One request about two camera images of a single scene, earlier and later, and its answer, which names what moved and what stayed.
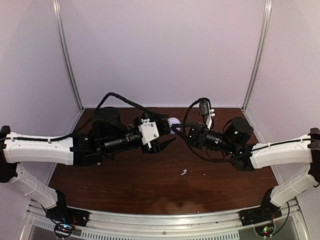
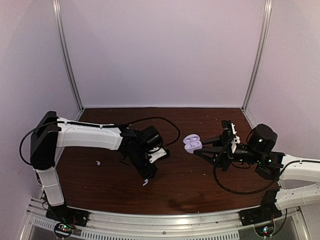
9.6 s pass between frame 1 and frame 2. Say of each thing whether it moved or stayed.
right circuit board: stayed
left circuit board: stayed
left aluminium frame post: stayed
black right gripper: moved
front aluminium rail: stayed
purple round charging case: moved
